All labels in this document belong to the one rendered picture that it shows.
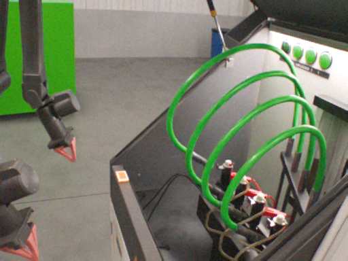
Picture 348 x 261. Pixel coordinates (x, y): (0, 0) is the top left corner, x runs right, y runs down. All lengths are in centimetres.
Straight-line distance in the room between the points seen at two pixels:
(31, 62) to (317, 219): 81
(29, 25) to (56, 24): 291
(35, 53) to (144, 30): 642
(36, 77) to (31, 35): 12
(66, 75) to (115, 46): 339
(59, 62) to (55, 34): 32
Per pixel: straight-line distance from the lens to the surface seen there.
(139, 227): 89
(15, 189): 64
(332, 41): 95
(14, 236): 69
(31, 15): 98
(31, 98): 102
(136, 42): 736
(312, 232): 63
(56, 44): 392
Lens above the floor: 153
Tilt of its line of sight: 23 degrees down
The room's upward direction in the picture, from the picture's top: 5 degrees clockwise
